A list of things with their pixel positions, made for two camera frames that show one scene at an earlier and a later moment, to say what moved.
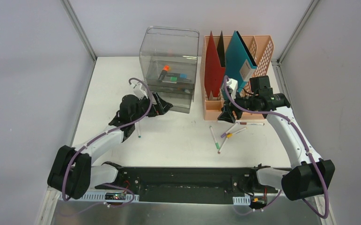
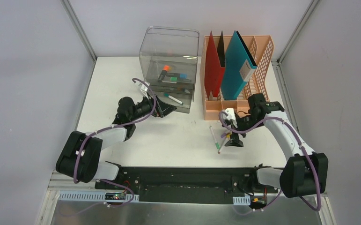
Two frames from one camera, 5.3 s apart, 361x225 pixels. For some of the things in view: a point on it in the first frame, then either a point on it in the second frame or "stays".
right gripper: x=227 y=114 -> x=234 y=140
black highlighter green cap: x=173 y=79 stays
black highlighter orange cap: x=164 y=72 stays
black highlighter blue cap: x=179 y=75 stays
